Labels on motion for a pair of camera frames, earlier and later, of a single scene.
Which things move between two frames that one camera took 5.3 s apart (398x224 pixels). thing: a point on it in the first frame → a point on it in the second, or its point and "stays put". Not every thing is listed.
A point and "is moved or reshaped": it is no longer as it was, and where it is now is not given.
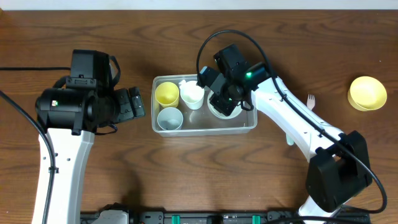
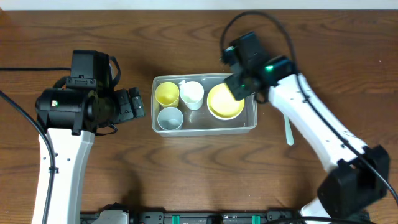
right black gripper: [221, 104] → [241, 82]
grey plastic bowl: [236, 110] stays put
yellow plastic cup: [167, 94] stays put
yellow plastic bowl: [367, 94] is moved or reshaped
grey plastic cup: [170, 118] stays put
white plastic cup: [191, 94] stays put
